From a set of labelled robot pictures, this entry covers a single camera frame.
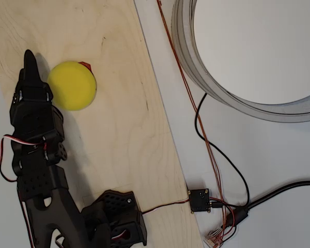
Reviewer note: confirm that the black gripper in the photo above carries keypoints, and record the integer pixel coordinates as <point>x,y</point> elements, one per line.
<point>31,94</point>

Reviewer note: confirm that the yellow round sponge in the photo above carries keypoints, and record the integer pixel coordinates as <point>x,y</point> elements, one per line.
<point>72,86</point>

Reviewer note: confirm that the black lattice robot base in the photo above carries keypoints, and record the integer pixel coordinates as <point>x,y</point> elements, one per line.
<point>124,217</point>

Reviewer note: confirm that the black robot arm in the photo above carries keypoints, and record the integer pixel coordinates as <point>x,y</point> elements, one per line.
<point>49,196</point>

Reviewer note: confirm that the red plastic piece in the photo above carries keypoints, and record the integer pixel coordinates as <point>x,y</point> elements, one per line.
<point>85,64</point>

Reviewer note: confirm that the light plywood board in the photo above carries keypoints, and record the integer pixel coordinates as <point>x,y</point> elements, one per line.
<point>113,124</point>

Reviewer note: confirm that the grey round lamp shade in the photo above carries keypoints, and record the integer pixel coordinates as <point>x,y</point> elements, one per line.
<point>186,51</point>

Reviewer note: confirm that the black controller board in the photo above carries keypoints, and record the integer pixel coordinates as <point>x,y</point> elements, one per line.
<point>200,200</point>

